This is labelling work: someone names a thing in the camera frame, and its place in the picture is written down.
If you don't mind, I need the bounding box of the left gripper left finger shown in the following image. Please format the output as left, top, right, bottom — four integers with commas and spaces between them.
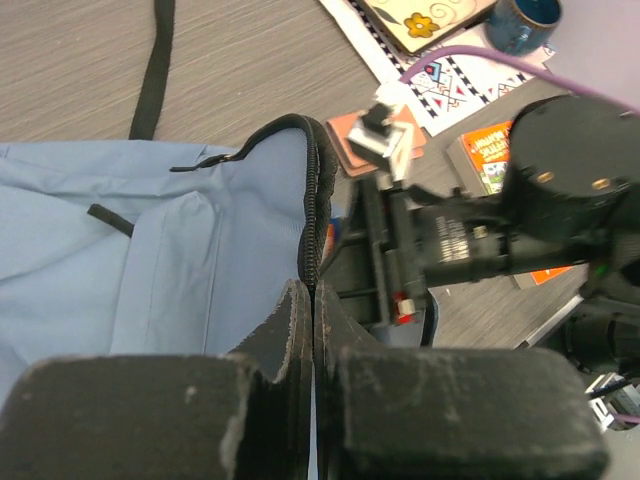
1, 281, 312, 479

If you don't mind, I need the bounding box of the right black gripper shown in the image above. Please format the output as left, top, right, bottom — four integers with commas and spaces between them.
320, 177, 515, 329

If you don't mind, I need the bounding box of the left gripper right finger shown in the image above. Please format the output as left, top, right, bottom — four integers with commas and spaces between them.
313, 283, 609, 479

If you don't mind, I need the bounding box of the orange 78-storey treehouse book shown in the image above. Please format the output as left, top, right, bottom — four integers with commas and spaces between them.
444, 119, 576, 291

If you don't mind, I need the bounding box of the light blue backpack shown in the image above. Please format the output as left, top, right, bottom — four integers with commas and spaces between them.
1, 1, 335, 410

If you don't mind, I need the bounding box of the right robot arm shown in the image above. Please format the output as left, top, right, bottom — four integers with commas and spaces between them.
320, 95, 639, 378

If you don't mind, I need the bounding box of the patterned white placemat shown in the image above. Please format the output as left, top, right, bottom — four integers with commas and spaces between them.
321, 1, 532, 136

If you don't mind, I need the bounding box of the floral square plate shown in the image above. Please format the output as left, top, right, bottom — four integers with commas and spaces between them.
355, 0, 496, 55

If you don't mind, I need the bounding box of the dark blue mug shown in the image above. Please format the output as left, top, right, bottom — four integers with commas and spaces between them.
484, 0, 563, 57

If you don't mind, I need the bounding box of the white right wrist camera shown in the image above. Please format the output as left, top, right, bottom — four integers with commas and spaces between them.
346, 103, 415, 182

